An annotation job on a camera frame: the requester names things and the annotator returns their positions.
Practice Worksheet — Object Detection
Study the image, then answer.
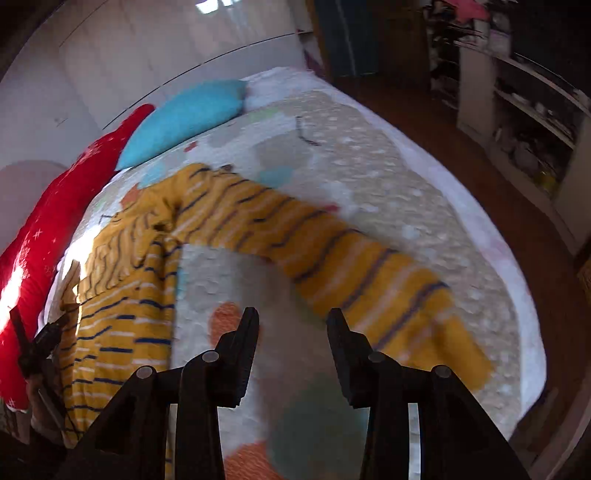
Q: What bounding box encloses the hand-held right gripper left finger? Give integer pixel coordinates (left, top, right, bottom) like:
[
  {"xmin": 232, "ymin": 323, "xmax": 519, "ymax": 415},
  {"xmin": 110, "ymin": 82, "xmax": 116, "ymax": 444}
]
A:
[{"xmin": 54, "ymin": 307, "xmax": 260, "ymax": 480}]

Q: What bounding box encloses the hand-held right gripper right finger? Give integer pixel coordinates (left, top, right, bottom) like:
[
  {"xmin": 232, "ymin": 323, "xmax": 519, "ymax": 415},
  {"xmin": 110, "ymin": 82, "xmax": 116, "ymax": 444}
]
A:
[{"xmin": 326, "ymin": 308, "xmax": 533, "ymax": 480}]

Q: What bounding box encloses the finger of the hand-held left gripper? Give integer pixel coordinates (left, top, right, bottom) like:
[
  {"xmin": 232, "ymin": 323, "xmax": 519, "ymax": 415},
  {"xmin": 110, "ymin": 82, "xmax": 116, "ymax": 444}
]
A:
[{"xmin": 8, "ymin": 305, "xmax": 71, "ymax": 386}]

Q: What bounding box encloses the yellow striped sweater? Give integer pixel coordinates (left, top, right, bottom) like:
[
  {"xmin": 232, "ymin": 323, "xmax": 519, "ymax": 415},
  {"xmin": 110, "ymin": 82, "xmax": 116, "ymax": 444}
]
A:
[{"xmin": 58, "ymin": 162, "xmax": 496, "ymax": 480}]

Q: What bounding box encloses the cluttered clothes rack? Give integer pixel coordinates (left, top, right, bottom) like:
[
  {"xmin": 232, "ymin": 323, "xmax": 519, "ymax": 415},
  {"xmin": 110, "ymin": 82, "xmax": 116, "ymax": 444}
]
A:
[{"xmin": 422, "ymin": 0, "xmax": 492, "ymax": 112}]

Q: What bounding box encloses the red pillow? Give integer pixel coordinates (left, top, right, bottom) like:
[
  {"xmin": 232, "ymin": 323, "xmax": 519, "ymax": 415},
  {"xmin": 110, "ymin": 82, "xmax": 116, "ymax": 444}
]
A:
[{"xmin": 0, "ymin": 104, "xmax": 156, "ymax": 411}]

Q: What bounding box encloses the bed with patterned quilt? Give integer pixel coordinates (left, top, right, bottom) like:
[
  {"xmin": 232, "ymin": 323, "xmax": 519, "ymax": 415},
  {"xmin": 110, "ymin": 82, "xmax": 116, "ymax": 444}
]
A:
[{"xmin": 46, "ymin": 67, "xmax": 549, "ymax": 480}]

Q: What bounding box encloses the blue pillow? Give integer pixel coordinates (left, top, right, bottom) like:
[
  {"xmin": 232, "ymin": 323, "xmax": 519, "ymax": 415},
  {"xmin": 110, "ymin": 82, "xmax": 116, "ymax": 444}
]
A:
[{"xmin": 115, "ymin": 79, "xmax": 250, "ymax": 171}]

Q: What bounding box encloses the white shelf unit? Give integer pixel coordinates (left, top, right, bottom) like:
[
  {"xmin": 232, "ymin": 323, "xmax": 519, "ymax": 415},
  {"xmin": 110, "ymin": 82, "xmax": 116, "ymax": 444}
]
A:
[{"xmin": 456, "ymin": 28, "xmax": 591, "ymax": 256}]

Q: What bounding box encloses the white wardrobe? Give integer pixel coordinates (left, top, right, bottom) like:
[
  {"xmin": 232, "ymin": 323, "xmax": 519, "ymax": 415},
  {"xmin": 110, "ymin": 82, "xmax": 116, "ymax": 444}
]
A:
[{"xmin": 0, "ymin": 0, "xmax": 315, "ymax": 185}]

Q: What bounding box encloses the dark teal door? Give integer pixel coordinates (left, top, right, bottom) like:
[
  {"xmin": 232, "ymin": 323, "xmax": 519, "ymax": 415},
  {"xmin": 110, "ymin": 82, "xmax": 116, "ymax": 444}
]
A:
[{"xmin": 314, "ymin": 0, "xmax": 384, "ymax": 77}]

